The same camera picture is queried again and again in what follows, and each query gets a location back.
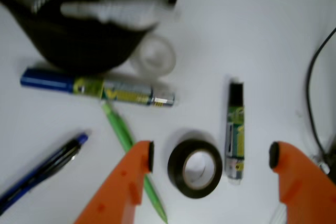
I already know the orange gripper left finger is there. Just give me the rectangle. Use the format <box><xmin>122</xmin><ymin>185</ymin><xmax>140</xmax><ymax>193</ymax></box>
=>
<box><xmin>75</xmin><ymin>141</ymin><xmax>154</xmax><ymax>223</ymax></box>

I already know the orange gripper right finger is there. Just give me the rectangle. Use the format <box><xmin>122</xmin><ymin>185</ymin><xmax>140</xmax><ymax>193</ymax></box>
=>
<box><xmin>269</xmin><ymin>141</ymin><xmax>335</xmax><ymax>223</ymax></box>

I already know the green pen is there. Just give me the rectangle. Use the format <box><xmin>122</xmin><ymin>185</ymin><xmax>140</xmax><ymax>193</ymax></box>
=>
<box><xmin>101</xmin><ymin>101</ymin><xmax>168</xmax><ymax>223</ymax></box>

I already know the dark blue pen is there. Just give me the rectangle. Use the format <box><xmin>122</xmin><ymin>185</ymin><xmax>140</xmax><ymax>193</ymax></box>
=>
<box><xmin>1</xmin><ymin>133</ymin><xmax>89</xmax><ymax>214</ymax></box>

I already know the black mesh pen holder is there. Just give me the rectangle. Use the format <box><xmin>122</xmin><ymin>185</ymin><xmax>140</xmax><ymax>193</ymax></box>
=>
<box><xmin>1</xmin><ymin>0</ymin><xmax>177</xmax><ymax>73</ymax></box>

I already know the large black tape roll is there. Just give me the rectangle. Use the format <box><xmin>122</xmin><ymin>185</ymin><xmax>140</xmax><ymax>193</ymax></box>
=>
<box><xmin>167</xmin><ymin>139</ymin><xmax>223</xmax><ymax>199</ymax></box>

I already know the black cap marker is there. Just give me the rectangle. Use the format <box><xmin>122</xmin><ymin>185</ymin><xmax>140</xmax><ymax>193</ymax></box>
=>
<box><xmin>225</xmin><ymin>78</ymin><xmax>245</xmax><ymax>185</ymax></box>

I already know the blue cap marker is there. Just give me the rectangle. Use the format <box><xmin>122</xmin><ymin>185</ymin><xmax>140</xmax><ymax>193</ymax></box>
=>
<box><xmin>20</xmin><ymin>68</ymin><xmax>175</xmax><ymax>107</ymax></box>

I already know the clear tape roll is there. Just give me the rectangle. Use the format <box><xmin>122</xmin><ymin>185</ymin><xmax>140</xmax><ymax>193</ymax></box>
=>
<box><xmin>129</xmin><ymin>34</ymin><xmax>176</xmax><ymax>79</ymax></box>

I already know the black cable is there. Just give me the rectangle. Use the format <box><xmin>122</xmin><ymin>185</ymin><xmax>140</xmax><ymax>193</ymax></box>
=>
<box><xmin>306</xmin><ymin>27</ymin><xmax>336</xmax><ymax>175</ymax></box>

